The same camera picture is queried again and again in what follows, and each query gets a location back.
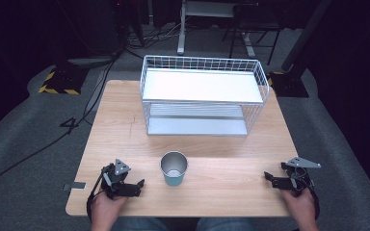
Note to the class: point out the dark slanted pole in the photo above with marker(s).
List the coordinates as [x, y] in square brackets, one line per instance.
[305, 35]

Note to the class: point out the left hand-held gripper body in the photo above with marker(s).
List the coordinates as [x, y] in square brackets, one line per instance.
[113, 181]

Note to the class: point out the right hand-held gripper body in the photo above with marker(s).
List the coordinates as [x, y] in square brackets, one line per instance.
[297, 176]

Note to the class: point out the teal cup with metal inside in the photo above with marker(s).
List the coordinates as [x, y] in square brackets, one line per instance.
[174, 170]

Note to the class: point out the person's left hand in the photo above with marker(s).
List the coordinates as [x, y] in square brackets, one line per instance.
[106, 208]

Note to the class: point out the person's right hand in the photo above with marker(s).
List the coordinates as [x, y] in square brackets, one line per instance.
[300, 205]

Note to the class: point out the white desk frame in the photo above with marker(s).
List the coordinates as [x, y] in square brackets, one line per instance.
[205, 9]

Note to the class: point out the grey tape piece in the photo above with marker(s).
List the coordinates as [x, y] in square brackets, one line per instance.
[75, 186]

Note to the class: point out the black metal chair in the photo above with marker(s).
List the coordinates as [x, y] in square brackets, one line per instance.
[257, 22]

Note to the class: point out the person's legs in jeans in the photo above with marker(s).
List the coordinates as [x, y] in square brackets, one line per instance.
[186, 224]

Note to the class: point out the black stand base striped tape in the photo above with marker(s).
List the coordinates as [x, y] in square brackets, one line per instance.
[287, 85]
[62, 82]

